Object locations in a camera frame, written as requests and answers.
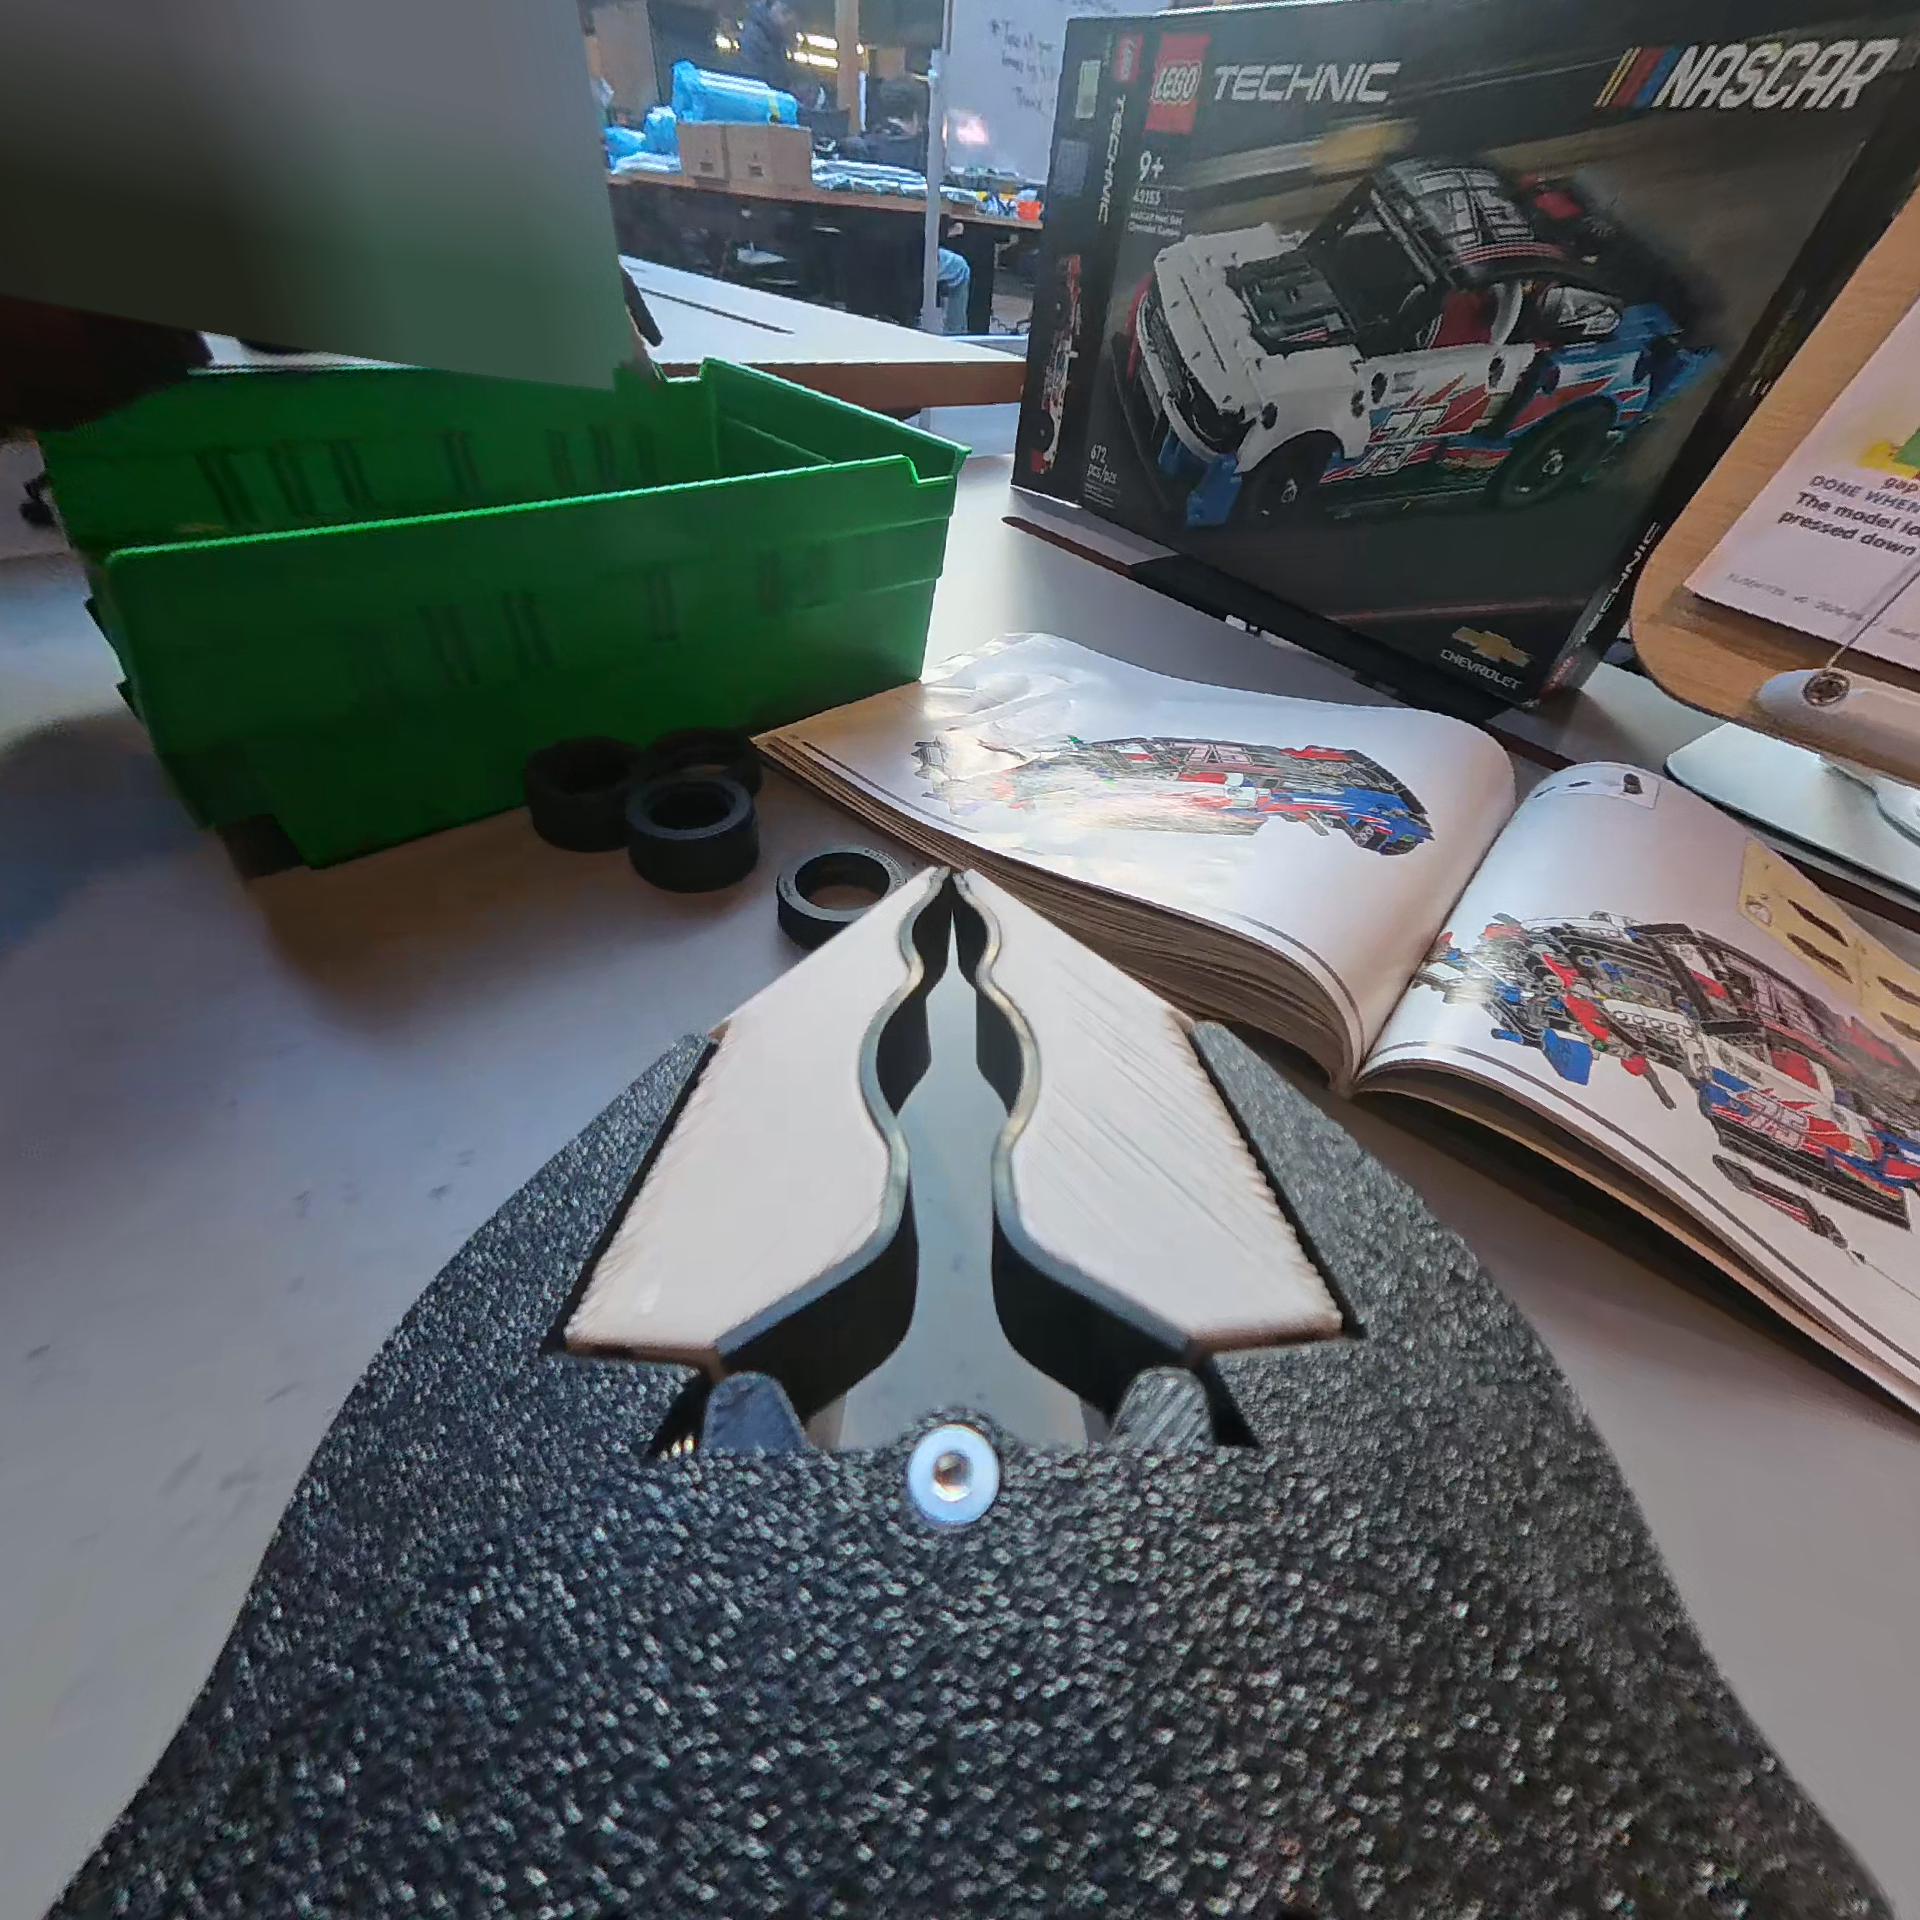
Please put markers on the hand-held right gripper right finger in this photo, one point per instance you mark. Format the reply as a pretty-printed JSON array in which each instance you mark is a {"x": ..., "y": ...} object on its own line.
[{"x": 1154, "y": 1184}]

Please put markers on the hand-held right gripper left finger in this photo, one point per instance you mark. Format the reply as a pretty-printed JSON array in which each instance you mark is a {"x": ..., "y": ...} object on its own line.
[{"x": 749, "y": 1171}]

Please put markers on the instruction booklet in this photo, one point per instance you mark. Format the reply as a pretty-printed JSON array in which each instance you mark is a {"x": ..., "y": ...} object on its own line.
[{"x": 1275, "y": 902}]

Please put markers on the green plastic bin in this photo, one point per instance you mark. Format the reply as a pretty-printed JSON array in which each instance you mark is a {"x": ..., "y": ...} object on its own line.
[{"x": 524, "y": 646}]

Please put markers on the person's left forearm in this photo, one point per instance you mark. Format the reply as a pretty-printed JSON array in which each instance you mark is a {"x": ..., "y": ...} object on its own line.
[{"x": 76, "y": 368}]

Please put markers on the printed task sheet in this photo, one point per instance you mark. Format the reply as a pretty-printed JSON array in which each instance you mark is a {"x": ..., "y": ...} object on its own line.
[{"x": 1829, "y": 525}]

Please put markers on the black rubber tyre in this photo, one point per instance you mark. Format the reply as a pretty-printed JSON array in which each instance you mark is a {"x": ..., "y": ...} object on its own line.
[
  {"x": 651, "y": 849},
  {"x": 562, "y": 809},
  {"x": 705, "y": 745},
  {"x": 803, "y": 914}
]

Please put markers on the toy car set box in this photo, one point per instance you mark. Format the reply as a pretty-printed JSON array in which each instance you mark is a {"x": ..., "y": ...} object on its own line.
[{"x": 1320, "y": 600}]

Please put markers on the white stand base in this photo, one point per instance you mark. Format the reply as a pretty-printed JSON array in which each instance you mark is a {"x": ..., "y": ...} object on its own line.
[{"x": 1769, "y": 795}]

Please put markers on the wooden display board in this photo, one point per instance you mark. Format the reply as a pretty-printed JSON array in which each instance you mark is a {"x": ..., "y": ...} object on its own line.
[{"x": 1693, "y": 629}]

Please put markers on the wood-edged white table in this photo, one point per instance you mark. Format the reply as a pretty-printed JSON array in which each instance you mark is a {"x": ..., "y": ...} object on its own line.
[{"x": 840, "y": 353}]

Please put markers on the long wooden workbench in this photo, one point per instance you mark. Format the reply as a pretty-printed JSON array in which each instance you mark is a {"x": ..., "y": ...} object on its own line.
[{"x": 780, "y": 202}]

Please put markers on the cardboard box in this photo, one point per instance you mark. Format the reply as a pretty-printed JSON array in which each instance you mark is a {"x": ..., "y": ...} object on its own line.
[
  {"x": 769, "y": 154},
  {"x": 703, "y": 149}
]

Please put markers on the blue plastic bags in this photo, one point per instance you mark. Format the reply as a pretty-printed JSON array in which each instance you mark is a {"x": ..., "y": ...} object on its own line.
[{"x": 728, "y": 93}]

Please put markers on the whiteboard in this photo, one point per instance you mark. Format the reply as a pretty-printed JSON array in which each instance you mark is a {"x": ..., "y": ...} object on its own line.
[{"x": 1004, "y": 77}]

